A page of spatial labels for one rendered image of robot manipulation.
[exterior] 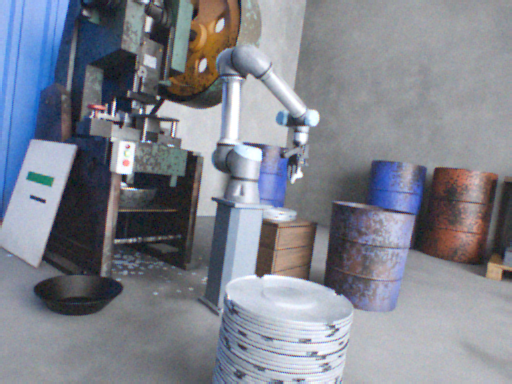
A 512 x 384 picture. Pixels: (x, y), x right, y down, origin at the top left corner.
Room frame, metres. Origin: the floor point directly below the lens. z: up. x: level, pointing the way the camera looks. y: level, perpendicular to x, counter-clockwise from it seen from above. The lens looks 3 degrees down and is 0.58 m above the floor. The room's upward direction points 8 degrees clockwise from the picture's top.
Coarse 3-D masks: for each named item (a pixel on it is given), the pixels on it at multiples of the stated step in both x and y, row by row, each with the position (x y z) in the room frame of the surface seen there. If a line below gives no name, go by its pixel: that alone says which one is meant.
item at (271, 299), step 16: (240, 288) 0.81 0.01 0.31; (256, 288) 0.83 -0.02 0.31; (272, 288) 0.83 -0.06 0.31; (288, 288) 0.85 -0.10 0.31; (304, 288) 0.88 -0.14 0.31; (320, 288) 0.90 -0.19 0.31; (240, 304) 0.70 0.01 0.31; (256, 304) 0.73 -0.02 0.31; (272, 304) 0.74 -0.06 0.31; (288, 304) 0.74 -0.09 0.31; (304, 304) 0.75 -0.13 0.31; (320, 304) 0.78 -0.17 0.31; (336, 304) 0.80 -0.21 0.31; (288, 320) 0.65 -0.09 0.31; (304, 320) 0.68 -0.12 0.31; (336, 320) 0.70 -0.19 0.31
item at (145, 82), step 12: (144, 48) 1.81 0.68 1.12; (156, 48) 1.87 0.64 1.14; (144, 60) 1.82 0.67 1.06; (156, 60) 1.88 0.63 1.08; (132, 72) 1.80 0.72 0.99; (144, 72) 1.82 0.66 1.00; (156, 72) 1.89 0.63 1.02; (120, 84) 1.86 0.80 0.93; (132, 84) 1.79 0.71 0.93; (144, 84) 1.79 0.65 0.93; (156, 84) 1.86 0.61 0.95; (156, 96) 1.90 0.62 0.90
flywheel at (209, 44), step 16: (192, 0) 2.25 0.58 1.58; (208, 0) 2.16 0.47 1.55; (224, 0) 2.08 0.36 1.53; (208, 16) 2.15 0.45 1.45; (224, 16) 2.07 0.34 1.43; (240, 16) 1.97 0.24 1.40; (208, 32) 2.14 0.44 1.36; (224, 32) 2.06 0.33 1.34; (192, 48) 2.16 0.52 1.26; (208, 48) 2.13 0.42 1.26; (224, 48) 2.05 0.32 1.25; (192, 64) 2.20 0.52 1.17; (208, 64) 2.12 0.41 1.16; (176, 80) 2.27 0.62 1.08; (192, 80) 2.19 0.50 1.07; (208, 80) 2.06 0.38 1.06; (192, 96) 2.16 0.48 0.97
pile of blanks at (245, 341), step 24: (240, 312) 0.71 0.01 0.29; (240, 336) 0.69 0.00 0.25; (264, 336) 0.68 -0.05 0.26; (288, 336) 0.65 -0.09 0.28; (312, 336) 0.66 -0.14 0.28; (336, 336) 0.69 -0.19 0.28; (216, 360) 0.77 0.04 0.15; (240, 360) 0.68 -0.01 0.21; (264, 360) 0.66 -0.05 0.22; (288, 360) 0.65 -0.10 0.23; (312, 360) 0.66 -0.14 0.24; (336, 360) 0.70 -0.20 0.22
